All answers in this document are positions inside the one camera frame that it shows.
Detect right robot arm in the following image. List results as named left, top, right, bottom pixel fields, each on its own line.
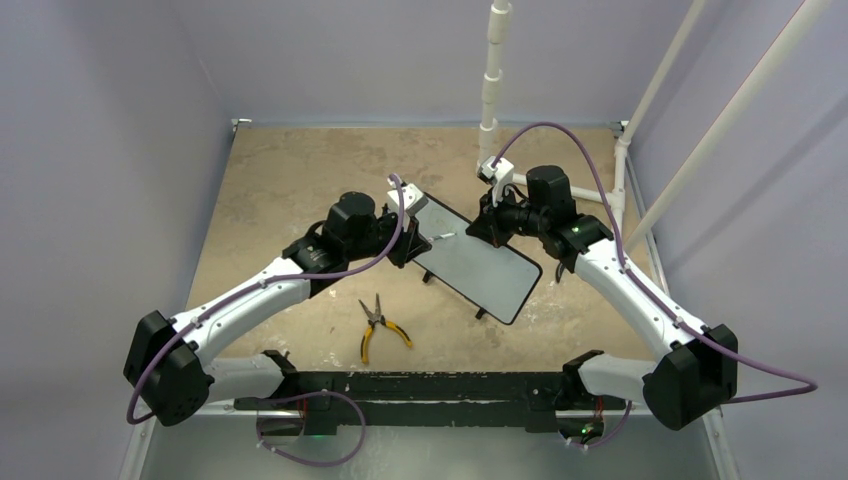
left=466, top=160, right=738, bottom=430

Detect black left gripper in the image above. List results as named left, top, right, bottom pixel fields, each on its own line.
left=345, top=205, right=430, bottom=268

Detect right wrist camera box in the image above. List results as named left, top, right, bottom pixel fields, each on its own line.
left=477, top=156, right=514, bottom=207

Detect white PVC pipe frame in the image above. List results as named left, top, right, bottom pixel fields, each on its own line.
left=475, top=0, right=833, bottom=253

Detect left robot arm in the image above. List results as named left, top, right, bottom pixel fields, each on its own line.
left=123, top=184, right=431, bottom=426

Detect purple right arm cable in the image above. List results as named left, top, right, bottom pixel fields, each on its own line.
left=491, top=121, right=819, bottom=405

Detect black-framed whiteboard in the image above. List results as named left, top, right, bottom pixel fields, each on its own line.
left=414, top=194, right=543, bottom=325

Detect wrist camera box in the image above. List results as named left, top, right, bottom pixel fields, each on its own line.
left=386, top=184, right=429, bottom=217
left=477, top=156, right=514, bottom=207

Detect yellow-handled pliers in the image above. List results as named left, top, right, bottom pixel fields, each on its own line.
left=357, top=293, right=414, bottom=366

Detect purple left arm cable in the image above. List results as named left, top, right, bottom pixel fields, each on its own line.
left=125, top=173, right=407, bottom=426

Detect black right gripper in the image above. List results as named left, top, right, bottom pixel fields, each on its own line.
left=467, top=184, right=548, bottom=249

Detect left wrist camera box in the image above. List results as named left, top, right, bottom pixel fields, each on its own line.
left=386, top=184, right=429, bottom=217

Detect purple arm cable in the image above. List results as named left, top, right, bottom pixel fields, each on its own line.
left=125, top=173, right=407, bottom=426
left=491, top=121, right=819, bottom=405

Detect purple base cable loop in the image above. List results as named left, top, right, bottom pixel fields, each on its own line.
left=255, top=390, right=368, bottom=469

